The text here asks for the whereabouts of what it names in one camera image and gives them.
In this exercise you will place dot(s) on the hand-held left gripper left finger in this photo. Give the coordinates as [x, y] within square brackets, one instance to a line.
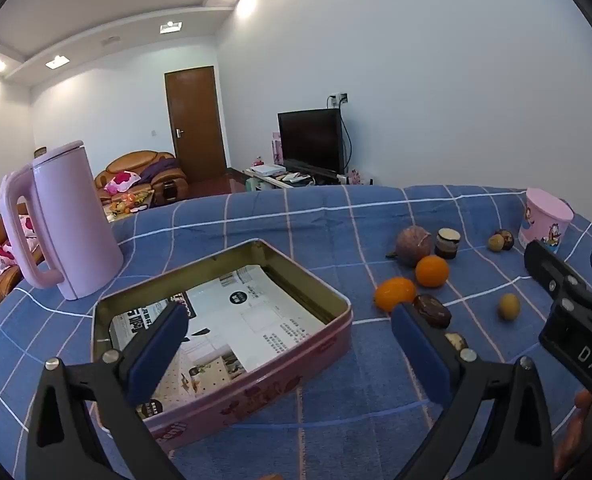
[156, 355]

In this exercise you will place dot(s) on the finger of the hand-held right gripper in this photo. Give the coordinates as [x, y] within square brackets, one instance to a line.
[545, 265]

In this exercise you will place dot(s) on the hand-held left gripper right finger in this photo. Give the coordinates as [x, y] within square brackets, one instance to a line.
[420, 350]

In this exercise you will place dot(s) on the pink printed cup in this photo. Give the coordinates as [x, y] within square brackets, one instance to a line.
[545, 225]

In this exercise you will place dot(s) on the small dark round fruit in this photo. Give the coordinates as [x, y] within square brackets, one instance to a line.
[507, 240]

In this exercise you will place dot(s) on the small tan round fruit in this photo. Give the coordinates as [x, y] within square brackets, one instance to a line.
[494, 243]
[509, 306]

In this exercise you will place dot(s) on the orange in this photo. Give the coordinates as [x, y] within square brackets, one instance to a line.
[394, 293]
[431, 271]

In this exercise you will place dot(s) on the halved dark fruit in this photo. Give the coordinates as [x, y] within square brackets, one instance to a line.
[447, 247]

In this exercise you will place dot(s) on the purple round fruit with stem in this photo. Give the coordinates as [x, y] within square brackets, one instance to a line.
[413, 245]

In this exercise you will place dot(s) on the pink tin box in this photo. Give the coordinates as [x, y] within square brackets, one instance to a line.
[276, 380]

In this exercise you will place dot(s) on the person's right hand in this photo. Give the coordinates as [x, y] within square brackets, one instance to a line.
[581, 405]

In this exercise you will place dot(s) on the printed paper lining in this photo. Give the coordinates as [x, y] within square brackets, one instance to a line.
[256, 320]

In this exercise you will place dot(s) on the blue plaid tablecloth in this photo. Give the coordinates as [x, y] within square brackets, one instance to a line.
[326, 240]

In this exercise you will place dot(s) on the cluttered coffee table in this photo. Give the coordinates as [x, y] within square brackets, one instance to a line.
[126, 205]

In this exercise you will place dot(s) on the pink electric kettle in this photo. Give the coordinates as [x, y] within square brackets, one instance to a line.
[76, 220]

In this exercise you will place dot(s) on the small pink patterned bag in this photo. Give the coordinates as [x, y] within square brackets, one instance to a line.
[355, 176]

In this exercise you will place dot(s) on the purple blanket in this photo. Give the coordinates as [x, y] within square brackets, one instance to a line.
[158, 167]

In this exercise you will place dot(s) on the brown leather armchair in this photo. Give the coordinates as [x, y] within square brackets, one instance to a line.
[126, 162]

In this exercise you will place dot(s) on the white television stand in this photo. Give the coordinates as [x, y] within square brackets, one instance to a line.
[256, 182]

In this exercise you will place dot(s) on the flat white box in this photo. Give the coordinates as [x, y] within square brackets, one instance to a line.
[268, 170]

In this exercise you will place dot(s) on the brown wooden door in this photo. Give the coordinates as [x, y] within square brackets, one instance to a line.
[193, 125]

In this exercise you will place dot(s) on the black television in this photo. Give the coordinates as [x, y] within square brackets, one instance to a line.
[311, 140]

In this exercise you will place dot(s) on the pink gift bag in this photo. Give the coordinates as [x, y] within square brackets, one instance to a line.
[277, 150]

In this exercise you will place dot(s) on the ceiling vent light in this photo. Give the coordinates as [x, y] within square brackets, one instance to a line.
[171, 26]
[56, 61]

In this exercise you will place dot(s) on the wall socket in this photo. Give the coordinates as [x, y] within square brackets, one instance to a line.
[338, 99]

